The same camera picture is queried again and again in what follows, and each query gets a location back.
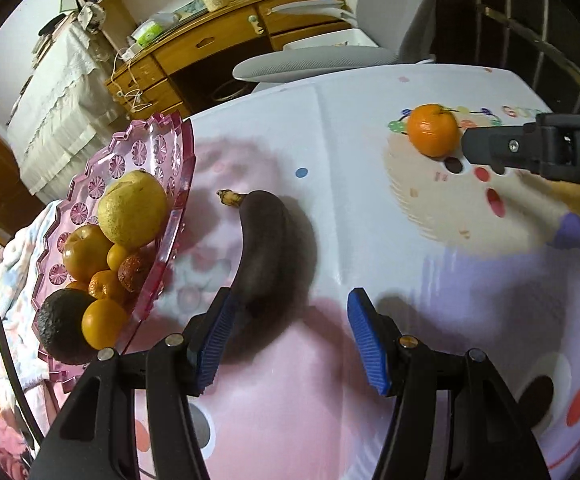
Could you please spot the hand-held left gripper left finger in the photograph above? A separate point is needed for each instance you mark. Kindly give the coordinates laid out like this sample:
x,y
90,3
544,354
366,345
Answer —
x,y
214,345

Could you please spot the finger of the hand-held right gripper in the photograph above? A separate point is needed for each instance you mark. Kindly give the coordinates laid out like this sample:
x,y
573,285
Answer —
x,y
500,147

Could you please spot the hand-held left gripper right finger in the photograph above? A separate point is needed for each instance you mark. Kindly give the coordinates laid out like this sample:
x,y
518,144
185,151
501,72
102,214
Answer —
x,y
370,345

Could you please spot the small tangerine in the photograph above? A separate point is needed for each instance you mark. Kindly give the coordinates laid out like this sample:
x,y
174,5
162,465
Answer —
x,y
432,130

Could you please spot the overripe dark banana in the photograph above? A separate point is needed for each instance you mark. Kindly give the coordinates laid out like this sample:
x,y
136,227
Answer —
x,y
265,250

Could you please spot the shrivelled red crabapple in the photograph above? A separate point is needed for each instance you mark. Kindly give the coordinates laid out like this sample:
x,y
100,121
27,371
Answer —
x,y
132,275

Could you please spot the smooth medium orange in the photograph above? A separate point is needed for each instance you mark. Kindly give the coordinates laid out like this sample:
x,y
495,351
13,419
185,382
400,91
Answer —
x,y
103,322

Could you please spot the large bumpy orange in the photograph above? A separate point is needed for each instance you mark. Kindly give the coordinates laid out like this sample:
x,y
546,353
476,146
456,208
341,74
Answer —
x,y
102,285

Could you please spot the small oval kumquat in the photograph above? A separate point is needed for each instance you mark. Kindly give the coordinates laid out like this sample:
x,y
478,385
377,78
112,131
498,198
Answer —
x,y
116,257

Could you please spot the dark brown avocado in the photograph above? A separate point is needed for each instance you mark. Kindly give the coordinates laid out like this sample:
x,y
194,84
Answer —
x,y
59,327

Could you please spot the yellow pear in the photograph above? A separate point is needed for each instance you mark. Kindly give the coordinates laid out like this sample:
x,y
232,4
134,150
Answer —
x,y
129,210

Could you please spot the yellow-brown apple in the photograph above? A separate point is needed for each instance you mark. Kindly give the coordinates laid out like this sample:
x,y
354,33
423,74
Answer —
x,y
82,252

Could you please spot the pink plastic fruit tray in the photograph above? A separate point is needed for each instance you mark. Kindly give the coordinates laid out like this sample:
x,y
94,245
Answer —
x,y
179,170

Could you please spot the grey office chair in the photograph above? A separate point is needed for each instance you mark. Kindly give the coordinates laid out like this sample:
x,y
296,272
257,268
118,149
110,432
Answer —
x,y
310,62

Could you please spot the pink floral fleece blanket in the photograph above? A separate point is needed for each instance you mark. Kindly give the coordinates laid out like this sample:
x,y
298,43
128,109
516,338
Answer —
x,y
14,270

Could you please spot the white lace cover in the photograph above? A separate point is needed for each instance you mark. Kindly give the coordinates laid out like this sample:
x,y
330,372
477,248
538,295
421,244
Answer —
x,y
59,105

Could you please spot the white power strip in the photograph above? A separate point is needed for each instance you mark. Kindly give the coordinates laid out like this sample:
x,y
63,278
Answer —
x,y
129,51

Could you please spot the wooden desk with drawers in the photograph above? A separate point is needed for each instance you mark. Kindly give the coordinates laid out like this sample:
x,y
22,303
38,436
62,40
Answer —
x,y
209,35

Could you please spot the small woven basket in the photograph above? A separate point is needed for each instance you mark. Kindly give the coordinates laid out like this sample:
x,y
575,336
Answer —
x,y
215,2

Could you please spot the green and white packet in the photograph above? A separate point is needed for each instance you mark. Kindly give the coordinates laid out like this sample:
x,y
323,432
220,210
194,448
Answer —
x,y
149,32

